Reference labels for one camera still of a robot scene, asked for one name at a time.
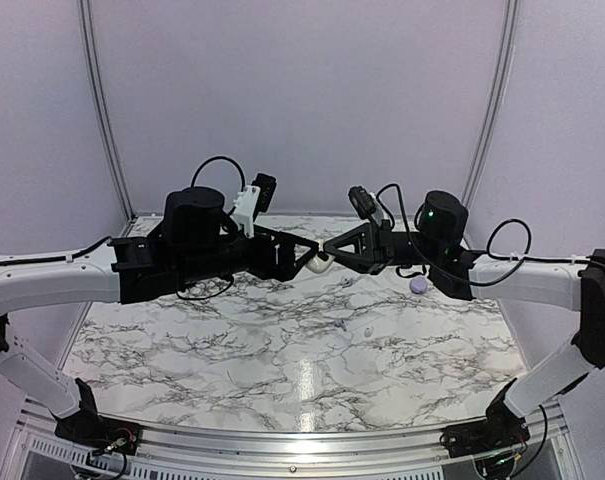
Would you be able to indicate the lavender wireless earbud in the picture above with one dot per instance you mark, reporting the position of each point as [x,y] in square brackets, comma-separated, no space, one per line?
[340,324]

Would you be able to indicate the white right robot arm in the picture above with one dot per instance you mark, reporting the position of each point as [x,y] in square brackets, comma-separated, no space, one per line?
[576,284]

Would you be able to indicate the aluminium front frame rail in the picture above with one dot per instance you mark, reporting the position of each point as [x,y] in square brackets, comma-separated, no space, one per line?
[176,452]

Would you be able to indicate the right aluminium corner post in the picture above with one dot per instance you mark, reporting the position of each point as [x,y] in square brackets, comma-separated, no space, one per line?
[497,92]

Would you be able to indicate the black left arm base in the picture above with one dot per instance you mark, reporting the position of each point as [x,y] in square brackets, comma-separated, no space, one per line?
[90,428]

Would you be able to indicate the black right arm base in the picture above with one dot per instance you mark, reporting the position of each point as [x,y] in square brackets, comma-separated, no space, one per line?
[500,428]

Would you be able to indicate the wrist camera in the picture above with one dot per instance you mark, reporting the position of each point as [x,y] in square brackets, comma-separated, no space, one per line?
[366,205]
[252,200]

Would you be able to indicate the beige earbud charging case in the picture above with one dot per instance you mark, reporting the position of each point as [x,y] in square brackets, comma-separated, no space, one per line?
[320,262]

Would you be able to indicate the lavender round charging case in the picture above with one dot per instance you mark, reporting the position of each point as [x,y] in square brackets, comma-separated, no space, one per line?
[418,285]

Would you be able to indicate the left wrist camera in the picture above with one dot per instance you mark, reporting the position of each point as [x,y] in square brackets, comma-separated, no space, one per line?
[252,200]

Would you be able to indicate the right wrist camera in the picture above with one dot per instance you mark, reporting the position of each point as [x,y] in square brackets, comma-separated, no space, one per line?
[366,205]

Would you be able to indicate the aluminium corner post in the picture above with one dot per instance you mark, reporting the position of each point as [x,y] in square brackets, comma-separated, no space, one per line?
[101,107]
[497,92]

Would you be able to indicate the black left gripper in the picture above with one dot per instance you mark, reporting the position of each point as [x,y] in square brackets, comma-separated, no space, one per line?
[284,268]

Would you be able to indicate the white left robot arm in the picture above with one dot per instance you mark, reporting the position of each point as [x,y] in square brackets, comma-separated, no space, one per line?
[29,281]

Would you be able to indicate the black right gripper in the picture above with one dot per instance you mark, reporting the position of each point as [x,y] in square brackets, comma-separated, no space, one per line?
[361,237]

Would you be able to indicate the left aluminium corner post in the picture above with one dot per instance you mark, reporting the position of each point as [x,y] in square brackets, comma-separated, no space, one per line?
[101,107]

